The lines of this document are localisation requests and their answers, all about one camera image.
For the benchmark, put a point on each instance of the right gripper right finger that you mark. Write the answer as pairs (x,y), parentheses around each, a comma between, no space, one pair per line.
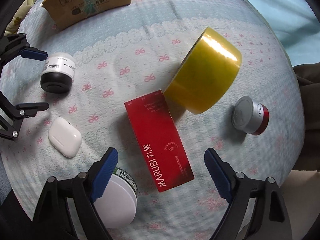
(269,220)

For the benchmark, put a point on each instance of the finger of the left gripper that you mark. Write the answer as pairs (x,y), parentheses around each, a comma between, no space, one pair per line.
(16,45)
(16,114)

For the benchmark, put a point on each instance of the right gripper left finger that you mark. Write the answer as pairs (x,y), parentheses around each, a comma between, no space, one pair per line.
(52,218)

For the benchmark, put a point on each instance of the white lid green jar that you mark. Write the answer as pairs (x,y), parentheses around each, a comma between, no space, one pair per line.
(117,205)

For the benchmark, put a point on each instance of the black white small jar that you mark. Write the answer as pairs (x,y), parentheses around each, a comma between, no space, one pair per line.
(58,73)

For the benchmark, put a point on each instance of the white earbuds case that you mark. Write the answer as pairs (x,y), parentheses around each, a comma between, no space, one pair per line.
(65,137)

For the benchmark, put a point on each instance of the red Marubi box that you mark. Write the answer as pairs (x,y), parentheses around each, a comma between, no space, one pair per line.
(159,141)

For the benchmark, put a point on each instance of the silver red small jar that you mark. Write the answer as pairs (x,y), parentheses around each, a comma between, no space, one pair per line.
(250,116)

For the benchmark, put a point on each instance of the yellow tape roll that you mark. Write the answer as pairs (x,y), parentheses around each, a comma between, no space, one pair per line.
(205,74)

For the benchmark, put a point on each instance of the light blue sheet curtain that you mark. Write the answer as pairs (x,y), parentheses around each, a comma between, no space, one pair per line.
(295,25)

